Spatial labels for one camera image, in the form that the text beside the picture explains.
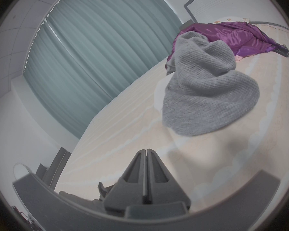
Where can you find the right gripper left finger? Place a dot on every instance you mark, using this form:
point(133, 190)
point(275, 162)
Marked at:
point(134, 191)

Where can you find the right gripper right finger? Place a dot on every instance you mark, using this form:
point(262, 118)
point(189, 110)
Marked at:
point(159, 191)

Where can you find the bed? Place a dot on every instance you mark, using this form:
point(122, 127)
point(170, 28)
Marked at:
point(125, 129)

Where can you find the dark grey chair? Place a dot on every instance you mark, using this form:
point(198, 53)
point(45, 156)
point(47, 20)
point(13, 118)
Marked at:
point(59, 167)

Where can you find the grey knitted garment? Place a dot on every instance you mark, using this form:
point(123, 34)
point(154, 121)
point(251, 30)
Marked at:
point(207, 92)

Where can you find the blue-green curtain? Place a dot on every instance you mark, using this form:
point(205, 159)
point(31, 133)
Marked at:
point(62, 85)
point(115, 32)

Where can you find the pink garment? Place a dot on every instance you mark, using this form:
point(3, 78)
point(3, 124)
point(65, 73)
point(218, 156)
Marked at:
point(239, 57)

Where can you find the purple satin garment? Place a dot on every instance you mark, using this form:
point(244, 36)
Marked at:
point(231, 36)

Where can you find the white printed pillow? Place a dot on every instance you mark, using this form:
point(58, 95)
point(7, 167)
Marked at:
point(227, 20)

